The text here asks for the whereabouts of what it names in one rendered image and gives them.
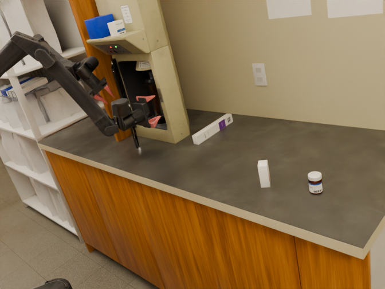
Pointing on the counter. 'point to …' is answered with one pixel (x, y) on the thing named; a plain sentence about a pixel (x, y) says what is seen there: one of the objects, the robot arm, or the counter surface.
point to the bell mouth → (142, 65)
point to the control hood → (140, 42)
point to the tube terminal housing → (175, 93)
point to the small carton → (116, 28)
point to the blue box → (98, 26)
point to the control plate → (113, 49)
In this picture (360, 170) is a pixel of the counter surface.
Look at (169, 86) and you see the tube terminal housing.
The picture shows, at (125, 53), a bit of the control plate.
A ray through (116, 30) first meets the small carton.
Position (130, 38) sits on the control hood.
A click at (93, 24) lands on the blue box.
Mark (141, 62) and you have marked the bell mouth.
